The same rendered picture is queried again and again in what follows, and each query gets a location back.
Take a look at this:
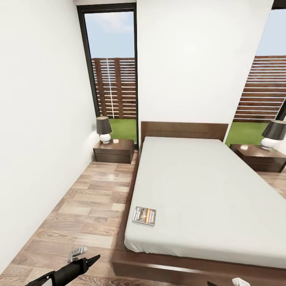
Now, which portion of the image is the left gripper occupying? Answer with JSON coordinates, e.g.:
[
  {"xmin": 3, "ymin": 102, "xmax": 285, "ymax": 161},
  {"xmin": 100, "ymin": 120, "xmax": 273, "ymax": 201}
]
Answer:
[{"xmin": 62, "ymin": 254, "xmax": 100, "ymax": 286}]

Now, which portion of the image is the hardback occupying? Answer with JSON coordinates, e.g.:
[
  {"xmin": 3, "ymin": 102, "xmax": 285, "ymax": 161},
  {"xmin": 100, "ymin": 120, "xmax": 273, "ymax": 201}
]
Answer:
[{"xmin": 133, "ymin": 206, "xmax": 157, "ymax": 225}]

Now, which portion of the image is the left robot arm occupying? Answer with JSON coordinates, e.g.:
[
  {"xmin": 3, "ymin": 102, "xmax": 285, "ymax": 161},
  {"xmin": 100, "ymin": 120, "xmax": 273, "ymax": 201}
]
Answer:
[{"xmin": 25, "ymin": 246, "xmax": 100, "ymax": 286}]

